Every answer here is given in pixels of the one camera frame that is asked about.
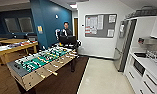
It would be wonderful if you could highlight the brown wooden door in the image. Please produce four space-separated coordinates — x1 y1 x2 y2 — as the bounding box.
73 17 79 38

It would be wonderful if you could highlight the man in dark shirt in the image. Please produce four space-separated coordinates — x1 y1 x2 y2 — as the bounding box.
59 21 75 38

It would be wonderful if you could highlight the foosball table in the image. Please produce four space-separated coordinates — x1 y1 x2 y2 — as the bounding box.
6 45 79 94

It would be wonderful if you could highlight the square ceiling light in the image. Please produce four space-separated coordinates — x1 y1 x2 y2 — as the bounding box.
69 2 79 10

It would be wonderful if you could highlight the stainless steel refrigerator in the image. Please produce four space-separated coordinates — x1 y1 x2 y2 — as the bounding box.
112 18 138 73

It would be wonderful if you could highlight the interior glass window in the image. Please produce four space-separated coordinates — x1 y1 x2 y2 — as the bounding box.
3 17 19 34
17 16 35 34

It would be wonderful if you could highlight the white wide drawer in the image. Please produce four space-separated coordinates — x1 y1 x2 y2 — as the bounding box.
126 64 137 88

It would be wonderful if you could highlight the yellow air hockey table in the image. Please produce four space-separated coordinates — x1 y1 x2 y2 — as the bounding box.
0 39 39 67

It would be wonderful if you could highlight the black tray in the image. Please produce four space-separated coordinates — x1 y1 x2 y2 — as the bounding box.
133 51 149 59

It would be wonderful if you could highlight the black built-in microwave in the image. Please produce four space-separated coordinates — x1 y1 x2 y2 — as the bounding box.
131 58 147 78

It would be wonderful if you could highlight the colourful game items pile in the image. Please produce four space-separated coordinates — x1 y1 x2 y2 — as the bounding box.
0 40 37 50

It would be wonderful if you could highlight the black coffee machine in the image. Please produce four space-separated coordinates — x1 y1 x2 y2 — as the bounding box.
137 36 152 46

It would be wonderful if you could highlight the dish drying rack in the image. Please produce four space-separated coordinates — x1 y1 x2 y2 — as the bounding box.
145 49 157 62

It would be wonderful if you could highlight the white drawer stack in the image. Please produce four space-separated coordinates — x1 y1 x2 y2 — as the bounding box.
137 71 157 94

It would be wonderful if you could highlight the grey wall board with papers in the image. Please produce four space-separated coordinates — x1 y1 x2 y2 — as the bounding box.
84 13 118 39

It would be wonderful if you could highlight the yellow wall sign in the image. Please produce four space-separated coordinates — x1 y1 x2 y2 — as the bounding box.
36 25 44 35

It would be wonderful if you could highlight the wire basket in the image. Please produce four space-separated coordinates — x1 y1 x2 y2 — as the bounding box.
125 5 157 20

